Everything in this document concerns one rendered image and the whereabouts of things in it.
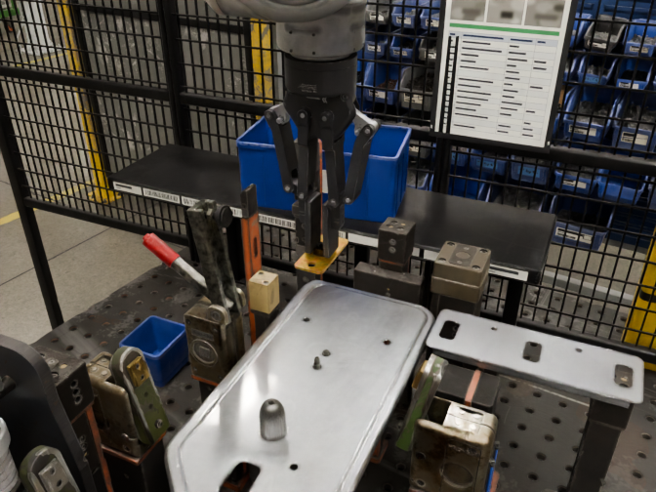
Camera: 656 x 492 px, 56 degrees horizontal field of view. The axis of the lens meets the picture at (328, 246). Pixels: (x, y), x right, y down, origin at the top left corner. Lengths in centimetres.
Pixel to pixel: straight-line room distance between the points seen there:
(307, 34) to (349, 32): 4
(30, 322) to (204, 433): 211
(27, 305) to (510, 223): 225
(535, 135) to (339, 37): 65
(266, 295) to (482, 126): 54
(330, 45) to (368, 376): 44
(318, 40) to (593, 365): 58
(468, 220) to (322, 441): 57
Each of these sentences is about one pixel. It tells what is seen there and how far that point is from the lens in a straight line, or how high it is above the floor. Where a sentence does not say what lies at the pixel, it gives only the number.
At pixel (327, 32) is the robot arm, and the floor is 145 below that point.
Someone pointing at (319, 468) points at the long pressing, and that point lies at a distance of 75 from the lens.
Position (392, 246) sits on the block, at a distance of 104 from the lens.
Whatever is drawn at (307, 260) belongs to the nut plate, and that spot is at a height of 118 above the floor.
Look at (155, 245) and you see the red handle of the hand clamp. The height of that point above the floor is 114.
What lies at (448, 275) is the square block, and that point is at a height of 104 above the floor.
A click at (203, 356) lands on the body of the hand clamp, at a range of 93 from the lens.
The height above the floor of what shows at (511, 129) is 118.
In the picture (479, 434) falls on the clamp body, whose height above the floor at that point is 105.
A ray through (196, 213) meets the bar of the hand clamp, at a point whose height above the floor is 121.
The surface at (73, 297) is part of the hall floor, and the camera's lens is 294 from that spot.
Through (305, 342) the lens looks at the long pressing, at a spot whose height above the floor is 100.
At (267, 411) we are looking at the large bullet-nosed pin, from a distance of 75.
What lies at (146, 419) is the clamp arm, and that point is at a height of 102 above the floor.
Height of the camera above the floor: 158
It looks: 31 degrees down
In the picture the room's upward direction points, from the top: straight up
